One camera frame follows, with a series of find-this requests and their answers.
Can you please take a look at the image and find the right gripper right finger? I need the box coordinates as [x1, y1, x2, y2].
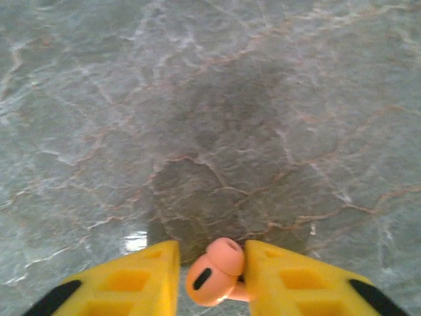
[245, 239, 410, 316]

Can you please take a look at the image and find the pink wireless earbud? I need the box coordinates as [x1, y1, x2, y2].
[185, 237, 251, 307]

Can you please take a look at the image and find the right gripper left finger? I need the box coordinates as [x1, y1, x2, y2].
[21, 239, 181, 316]

